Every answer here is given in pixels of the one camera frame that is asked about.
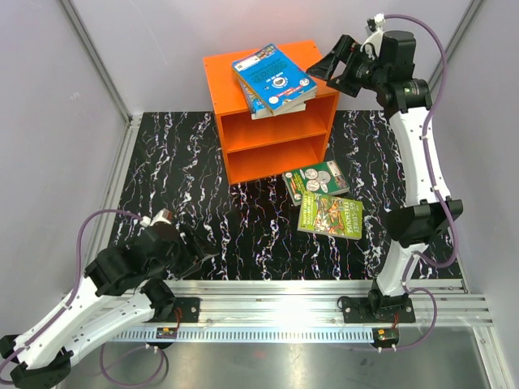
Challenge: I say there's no white slotted cable duct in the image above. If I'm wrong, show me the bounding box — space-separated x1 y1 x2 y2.
113 326 374 344

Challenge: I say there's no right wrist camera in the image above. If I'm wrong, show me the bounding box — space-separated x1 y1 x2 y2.
362 13 385 58

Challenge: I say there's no left aluminium frame post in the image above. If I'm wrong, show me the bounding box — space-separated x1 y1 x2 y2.
58 0 133 126

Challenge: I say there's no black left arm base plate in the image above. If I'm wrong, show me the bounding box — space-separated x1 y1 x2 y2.
158 297 201 323

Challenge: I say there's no orange wooden shelf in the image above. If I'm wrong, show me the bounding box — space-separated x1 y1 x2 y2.
203 49 339 185

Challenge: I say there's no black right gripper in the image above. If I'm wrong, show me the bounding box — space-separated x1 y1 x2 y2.
305 36 387 98

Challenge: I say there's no small circuit board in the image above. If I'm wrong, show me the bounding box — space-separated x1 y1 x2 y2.
373 327 400 348
156 327 178 340

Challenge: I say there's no dark green book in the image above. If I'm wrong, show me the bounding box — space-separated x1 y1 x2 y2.
282 160 350 206

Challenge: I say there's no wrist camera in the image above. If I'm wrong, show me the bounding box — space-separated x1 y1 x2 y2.
139 208 173 228
362 13 385 58

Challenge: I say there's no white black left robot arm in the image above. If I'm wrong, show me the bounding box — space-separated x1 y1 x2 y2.
1 221 218 388

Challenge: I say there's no blue 26-Storey Treehouse book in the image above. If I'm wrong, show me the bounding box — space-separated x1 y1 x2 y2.
239 81 273 120

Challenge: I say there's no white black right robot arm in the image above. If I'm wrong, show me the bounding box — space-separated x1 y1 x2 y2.
307 29 463 323

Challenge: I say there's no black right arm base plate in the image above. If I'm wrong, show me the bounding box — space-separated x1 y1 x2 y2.
337 294 416 323

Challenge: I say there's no green 65-Storey Treehouse book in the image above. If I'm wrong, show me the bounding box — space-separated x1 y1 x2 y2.
298 192 363 240

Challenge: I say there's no left small circuit board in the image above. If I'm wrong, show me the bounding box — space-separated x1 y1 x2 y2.
156 327 178 340

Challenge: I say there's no aluminium front rail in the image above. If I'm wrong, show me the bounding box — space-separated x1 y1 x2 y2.
167 279 493 327

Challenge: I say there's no dark Tale of Two Cities book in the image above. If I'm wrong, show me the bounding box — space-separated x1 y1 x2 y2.
251 103 307 120

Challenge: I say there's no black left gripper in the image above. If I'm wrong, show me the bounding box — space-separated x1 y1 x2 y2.
145 221 219 280

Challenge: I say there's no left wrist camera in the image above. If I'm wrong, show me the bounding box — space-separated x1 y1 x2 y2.
139 208 173 228

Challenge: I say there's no right small circuit board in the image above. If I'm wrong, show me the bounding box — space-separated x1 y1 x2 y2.
373 327 400 348

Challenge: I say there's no right aluminium frame post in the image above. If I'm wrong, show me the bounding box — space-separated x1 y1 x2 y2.
429 0 487 88

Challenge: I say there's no aluminium frame post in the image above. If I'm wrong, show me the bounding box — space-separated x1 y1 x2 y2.
429 0 487 88
58 0 133 126

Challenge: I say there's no blue back-cover book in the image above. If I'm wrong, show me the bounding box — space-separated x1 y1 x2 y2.
231 44 317 113

